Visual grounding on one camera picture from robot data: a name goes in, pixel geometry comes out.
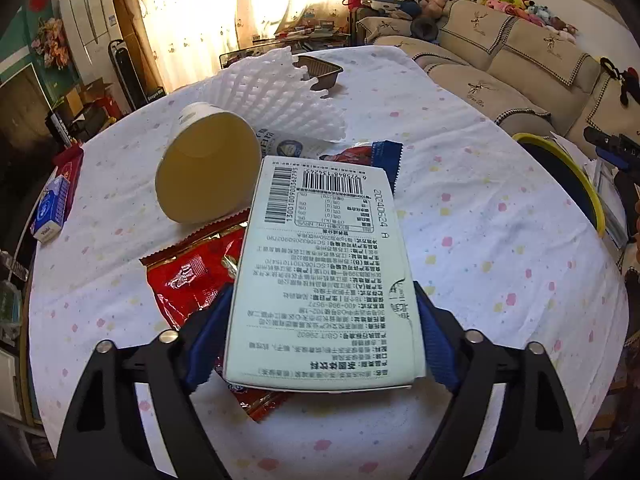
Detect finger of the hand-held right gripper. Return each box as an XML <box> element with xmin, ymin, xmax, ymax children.
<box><xmin>582</xmin><ymin>126</ymin><xmax>640</xmax><ymax>163</ymax></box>

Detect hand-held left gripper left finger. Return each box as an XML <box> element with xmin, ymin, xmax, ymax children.
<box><xmin>56</xmin><ymin>285</ymin><xmax>236</xmax><ymax>480</ymax></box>

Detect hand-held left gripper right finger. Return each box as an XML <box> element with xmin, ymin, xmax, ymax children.
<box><xmin>407</xmin><ymin>282</ymin><xmax>586</xmax><ymax>480</ymax></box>

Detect black yellow-rimmed trash bin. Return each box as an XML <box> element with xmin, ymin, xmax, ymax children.
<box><xmin>511</xmin><ymin>132</ymin><xmax>607</xmax><ymax>237</ymax></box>

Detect pale green drink carton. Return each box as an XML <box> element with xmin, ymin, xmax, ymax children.
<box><xmin>221</xmin><ymin>155</ymin><xmax>427</xmax><ymax>393</ymax></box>

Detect cream paper cup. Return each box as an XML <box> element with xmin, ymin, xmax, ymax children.
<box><xmin>155</xmin><ymin>101</ymin><xmax>262</xmax><ymax>226</ymax></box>

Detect red blue snack wrapper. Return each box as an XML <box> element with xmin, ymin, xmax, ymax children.
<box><xmin>320</xmin><ymin>139</ymin><xmax>405</xmax><ymax>196</ymax></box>

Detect white blue printed wrapper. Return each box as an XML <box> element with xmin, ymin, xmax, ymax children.
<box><xmin>252</xmin><ymin>127</ymin><xmax>346</xmax><ymax>161</ymax></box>

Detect white foam fruit net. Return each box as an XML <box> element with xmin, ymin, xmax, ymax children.
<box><xmin>195</xmin><ymin>45</ymin><xmax>348</xmax><ymax>143</ymax></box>

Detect brown plastic tray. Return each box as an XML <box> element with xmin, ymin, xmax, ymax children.
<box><xmin>295</xmin><ymin>56</ymin><xmax>345</xmax><ymax>91</ymax></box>

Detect white papers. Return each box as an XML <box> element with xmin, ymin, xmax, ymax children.
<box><xmin>547</xmin><ymin>132</ymin><xmax>601</xmax><ymax>171</ymax></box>

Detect black plush toy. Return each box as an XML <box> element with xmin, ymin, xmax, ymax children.
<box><xmin>599</xmin><ymin>56</ymin><xmax>640</xmax><ymax>107</ymax></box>

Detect table with dotted white cloth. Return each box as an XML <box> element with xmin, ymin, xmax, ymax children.
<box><xmin>27</xmin><ymin>45</ymin><xmax>631</xmax><ymax>480</ymax></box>

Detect beige sofa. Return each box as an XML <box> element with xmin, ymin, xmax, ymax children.
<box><xmin>355</xmin><ymin>0</ymin><xmax>640</xmax><ymax>171</ymax></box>
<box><xmin>356</xmin><ymin>0</ymin><xmax>640</xmax><ymax>161</ymax></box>

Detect blue white tissue pack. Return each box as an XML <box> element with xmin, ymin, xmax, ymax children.
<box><xmin>30</xmin><ymin>177</ymin><xmax>68</xmax><ymax>245</ymax></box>

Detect grey neck pillow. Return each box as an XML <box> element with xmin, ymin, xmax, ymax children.
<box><xmin>410</xmin><ymin>15</ymin><xmax>441</xmax><ymax>42</ymax></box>

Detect red box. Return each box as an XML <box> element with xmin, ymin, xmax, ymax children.
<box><xmin>52</xmin><ymin>142</ymin><xmax>85</xmax><ymax>211</ymax></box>

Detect black white printed tube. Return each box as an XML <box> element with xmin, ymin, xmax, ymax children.
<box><xmin>44</xmin><ymin>110</ymin><xmax>71</xmax><ymax>148</ymax></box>

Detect brown cardboard box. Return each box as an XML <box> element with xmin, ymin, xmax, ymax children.
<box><xmin>65</xmin><ymin>77</ymin><xmax>113</xmax><ymax>121</ymax></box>

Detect black tower fan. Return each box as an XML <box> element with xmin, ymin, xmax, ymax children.
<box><xmin>109</xmin><ymin>39</ymin><xmax>147</xmax><ymax>111</ymax></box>

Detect large curved television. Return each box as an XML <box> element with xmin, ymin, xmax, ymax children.
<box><xmin>0</xmin><ymin>65</ymin><xmax>56</xmax><ymax>201</ymax></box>

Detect glass coffee table with clutter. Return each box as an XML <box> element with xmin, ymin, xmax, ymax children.
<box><xmin>252</xmin><ymin>20</ymin><xmax>351</xmax><ymax>43</ymax></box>

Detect pink artificial flowers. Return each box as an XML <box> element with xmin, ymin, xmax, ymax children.
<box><xmin>31</xmin><ymin>16</ymin><xmax>71</xmax><ymax>71</ymax></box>

